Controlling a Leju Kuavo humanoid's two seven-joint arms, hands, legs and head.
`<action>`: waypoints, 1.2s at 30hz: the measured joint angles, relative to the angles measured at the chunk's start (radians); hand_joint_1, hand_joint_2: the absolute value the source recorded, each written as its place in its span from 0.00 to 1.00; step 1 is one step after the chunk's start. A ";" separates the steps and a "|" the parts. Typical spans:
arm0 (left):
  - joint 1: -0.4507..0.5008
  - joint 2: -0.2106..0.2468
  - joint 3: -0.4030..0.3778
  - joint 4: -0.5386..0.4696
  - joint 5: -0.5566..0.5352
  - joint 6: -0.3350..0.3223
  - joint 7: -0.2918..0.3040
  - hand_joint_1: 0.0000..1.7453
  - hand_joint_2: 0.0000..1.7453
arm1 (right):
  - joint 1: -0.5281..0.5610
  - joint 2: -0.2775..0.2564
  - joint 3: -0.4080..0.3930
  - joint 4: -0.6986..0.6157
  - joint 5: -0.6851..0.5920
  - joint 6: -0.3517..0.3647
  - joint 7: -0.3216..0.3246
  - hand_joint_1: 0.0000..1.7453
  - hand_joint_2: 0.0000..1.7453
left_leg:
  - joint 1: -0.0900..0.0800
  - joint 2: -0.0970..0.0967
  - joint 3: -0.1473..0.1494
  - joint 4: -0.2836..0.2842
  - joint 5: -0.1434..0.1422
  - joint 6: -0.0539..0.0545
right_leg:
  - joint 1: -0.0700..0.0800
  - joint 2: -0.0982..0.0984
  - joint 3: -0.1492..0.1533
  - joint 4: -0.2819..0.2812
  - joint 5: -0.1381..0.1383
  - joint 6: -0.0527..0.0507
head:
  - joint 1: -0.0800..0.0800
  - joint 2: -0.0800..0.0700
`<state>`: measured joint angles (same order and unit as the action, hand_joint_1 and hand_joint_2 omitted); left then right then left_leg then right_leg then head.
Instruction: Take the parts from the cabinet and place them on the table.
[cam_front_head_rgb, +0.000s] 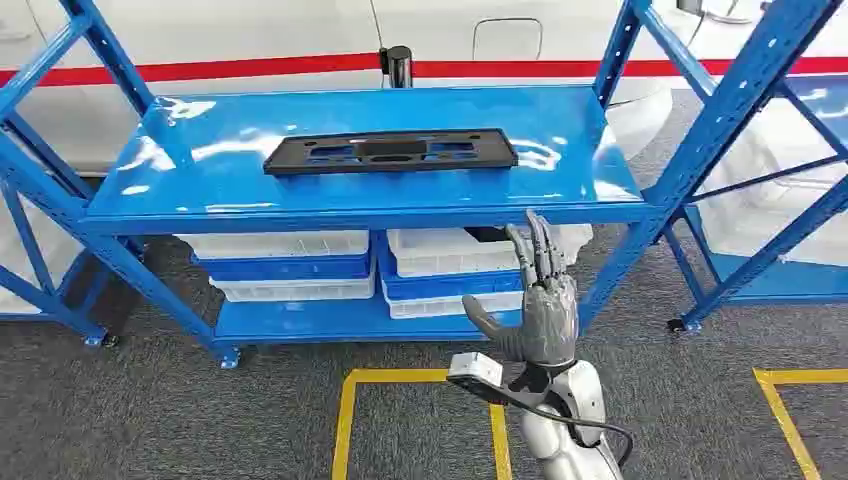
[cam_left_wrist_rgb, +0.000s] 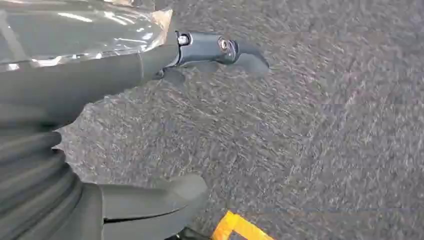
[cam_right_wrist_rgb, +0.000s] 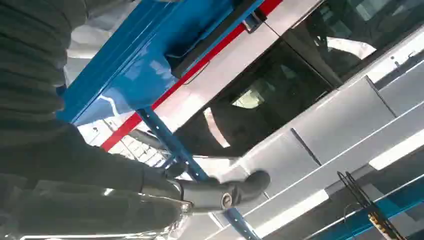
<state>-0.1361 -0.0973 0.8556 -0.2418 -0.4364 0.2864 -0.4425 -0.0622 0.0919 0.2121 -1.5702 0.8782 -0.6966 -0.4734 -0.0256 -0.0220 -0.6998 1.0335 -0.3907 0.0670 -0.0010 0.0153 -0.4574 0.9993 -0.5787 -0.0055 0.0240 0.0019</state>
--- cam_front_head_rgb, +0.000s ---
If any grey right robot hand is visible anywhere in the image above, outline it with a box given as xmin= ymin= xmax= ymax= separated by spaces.
xmin=461 ymin=209 xmax=580 ymax=370

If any black plastic panel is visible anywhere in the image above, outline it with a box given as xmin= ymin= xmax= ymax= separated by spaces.
xmin=262 ymin=127 xmax=520 ymax=177

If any black part in bin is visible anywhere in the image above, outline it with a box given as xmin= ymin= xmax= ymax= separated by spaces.
xmin=463 ymin=226 xmax=513 ymax=244

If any white plastic bin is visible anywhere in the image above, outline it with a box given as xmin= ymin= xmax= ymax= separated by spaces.
xmin=209 ymin=273 xmax=378 ymax=304
xmin=382 ymin=284 xmax=526 ymax=321
xmin=386 ymin=223 xmax=595 ymax=280
xmin=175 ymin=229 xmax=371 ymax=261

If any blue steel shelf rack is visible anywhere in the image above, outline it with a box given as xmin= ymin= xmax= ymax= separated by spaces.
xmin=662 ymin=71 xmax=848 ymax=334
xmin=0 ymin=0 xmax=844 ymax=371
xmin=0 ymin=177 xmax=122 ymax=350

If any yellow floor tape square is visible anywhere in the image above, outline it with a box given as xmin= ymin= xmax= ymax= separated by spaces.
xmin=330 ymin=368 xmax=514 ymax=480
xmin=752 ymin=367 xmax=848 ymax=480

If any stack of white bins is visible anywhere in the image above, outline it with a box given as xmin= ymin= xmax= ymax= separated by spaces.
xmin=0 ymin=198 xmax=86 ymax=316
xmin=695 ymin=99 xmax=848 ymax=268

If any white vehicle with red stripe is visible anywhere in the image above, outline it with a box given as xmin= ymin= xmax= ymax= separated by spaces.
xmin=0 ymin=0 xmax=848 ymax=175

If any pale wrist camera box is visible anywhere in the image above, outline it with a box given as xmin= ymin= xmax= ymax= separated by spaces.
xmin=445 ymin=352 xmax=526 ymax=407

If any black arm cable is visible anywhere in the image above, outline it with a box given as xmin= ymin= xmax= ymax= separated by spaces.
xmin=493 ymin=387 xmax=635 ymax=468

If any black cylinder post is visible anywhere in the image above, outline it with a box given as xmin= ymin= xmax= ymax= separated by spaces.
xmin=378 ymin=44 xmax=415 ymax=90

